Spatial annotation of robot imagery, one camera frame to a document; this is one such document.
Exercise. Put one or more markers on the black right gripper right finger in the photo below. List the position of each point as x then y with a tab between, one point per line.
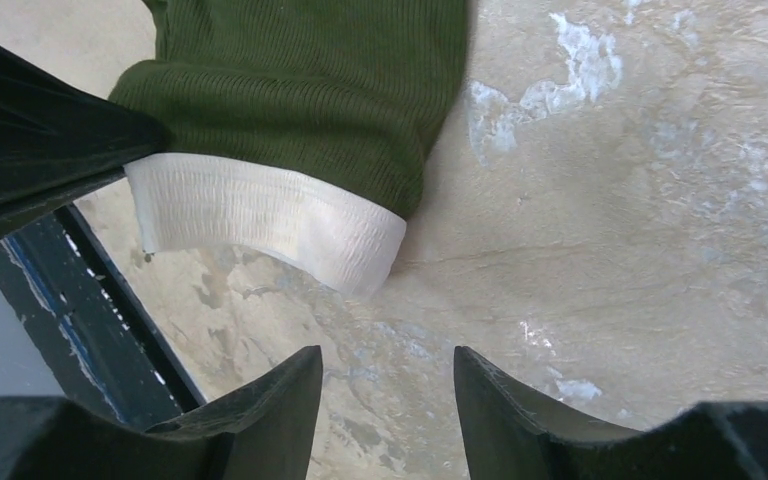
513	431

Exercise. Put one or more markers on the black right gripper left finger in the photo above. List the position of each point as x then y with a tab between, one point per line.
263	430

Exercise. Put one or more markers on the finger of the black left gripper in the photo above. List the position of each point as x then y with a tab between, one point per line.
58	143

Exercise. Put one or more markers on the olive green underwear cream waistband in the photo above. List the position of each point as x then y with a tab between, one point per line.
299	129

